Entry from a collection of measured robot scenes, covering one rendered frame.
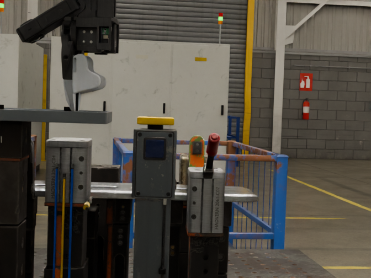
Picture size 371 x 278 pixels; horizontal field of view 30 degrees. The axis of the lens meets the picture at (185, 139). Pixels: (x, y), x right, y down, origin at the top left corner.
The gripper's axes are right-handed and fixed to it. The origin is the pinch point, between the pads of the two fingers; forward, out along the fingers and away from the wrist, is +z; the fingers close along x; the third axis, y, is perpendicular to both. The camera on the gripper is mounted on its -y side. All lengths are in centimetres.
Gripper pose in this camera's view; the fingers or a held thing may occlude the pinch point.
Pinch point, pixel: (70, 102)
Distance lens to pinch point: 116.8
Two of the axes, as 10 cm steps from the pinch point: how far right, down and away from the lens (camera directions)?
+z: -0.3, 10.0, 0.5
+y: 10.0, 0.4, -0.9
